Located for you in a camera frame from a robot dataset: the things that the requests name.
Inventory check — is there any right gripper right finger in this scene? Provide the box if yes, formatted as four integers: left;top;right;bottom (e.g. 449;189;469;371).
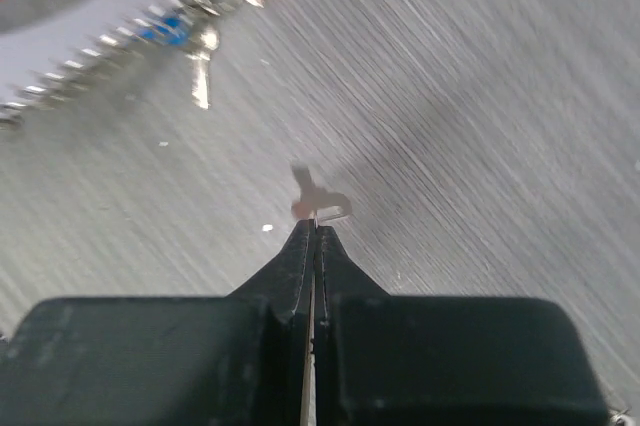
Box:
314;227;610;425

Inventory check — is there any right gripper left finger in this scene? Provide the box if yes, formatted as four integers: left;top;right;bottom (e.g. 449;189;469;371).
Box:
1;221;315;425

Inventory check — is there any silver key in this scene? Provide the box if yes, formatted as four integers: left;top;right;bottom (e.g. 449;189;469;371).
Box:
291;164;353;223

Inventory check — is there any blue key tag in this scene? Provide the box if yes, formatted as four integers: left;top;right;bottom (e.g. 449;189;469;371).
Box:
137;16;192;46

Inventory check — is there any grey keyring holder red handle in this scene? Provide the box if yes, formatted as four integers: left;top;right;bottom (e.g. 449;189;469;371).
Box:
1;0;242;128

